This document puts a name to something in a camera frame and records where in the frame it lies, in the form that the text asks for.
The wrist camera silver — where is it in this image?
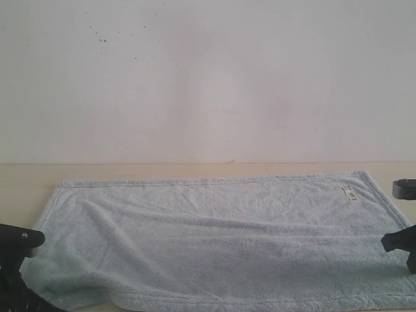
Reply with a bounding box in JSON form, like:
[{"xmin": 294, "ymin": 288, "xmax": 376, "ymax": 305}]
[
  {"xmin": 392, "ymin": 179, "xmax": 416, "ymax": 201},
  {"xmin": 1, "ymin": 224, "xmax": 46, "ymax": 270}
]

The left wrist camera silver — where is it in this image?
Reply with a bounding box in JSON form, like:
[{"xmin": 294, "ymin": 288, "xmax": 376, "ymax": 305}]
[{"xmin": 1, "ymin": 224, "xmax": 46, "ymax": 270}]

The light blue terry towel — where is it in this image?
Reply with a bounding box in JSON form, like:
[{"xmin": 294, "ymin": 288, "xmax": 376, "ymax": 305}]
[{"xmin": 21, "ymin": 171, "xmax": 415, "ymax": 311}]

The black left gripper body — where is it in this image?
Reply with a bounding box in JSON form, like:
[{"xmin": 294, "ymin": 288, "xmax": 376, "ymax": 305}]
[{"xmin": 1, "ymin": 256, "xmax": 64, "ymax": 312}]

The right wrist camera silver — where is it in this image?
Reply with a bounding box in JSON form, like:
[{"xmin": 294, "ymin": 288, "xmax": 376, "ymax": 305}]
[{"xmin": 392, "ymin": 179, "xmax": 416, "ymax": 201}]

